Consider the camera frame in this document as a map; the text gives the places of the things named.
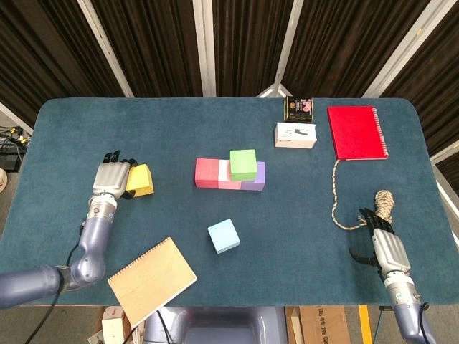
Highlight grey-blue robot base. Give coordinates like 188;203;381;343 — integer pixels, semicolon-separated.
143;306;288;344

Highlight black velcro cable strap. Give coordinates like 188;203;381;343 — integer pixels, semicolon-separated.
59;265;72;292

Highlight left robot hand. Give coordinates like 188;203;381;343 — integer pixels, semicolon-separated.
92;150;139;200

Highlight beige braided rope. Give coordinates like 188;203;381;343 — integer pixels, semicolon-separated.
331;159;395;230

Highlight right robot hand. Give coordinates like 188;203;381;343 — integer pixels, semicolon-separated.
349;206;412;277

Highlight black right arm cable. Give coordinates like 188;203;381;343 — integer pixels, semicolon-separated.
415;302;437;344

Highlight dark brown curtain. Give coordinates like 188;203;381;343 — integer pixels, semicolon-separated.
0;0;459;173

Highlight tan spiral notebook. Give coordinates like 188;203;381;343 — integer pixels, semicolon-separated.
108;236;199;327

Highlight white cardboard box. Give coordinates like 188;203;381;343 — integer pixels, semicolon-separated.
274;122;318;149

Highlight pink foam cube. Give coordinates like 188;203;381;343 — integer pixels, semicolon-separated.
217;159;242;191

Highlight small white carton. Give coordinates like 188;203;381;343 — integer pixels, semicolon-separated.
101;306;126;344

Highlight white partition frame post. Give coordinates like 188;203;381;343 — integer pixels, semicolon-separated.
192;0;217;98
256;0;306;99
361;0;449;99
0;102;35;135
435;178;459;212
430;139;459;162
77;0;136;98

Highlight red spiral notebook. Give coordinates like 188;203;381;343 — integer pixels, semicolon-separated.
326;105;390;161

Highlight blue felt table cover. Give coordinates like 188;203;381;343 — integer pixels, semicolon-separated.
0;97;459;308

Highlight tangled floor cables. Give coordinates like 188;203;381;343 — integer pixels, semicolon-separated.
0;125;29;155

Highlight black device box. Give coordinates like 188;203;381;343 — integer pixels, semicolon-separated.
0;153;22;171

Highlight black luncheon meat tin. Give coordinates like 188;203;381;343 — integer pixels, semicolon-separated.
283;95;316;123

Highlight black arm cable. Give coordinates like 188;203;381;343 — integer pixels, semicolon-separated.
23;220;87;344
415;302;437;344

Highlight purple foam cube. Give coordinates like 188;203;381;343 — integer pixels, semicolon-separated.
240;161;267;192

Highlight yellow foam cube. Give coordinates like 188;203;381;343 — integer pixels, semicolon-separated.
126;163;155;197

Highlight brown cardboard carton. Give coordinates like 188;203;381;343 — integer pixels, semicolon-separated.
285;305;351;344

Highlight red foam cube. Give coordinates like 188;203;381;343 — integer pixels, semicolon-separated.
194;158;220;189

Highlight green foam cube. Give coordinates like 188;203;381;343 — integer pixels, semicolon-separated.
229;148;257;181

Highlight light blue foam cube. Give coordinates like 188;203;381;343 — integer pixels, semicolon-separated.
207;218;241;255

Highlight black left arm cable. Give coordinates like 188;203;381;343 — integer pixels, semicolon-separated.
23;220;87;344

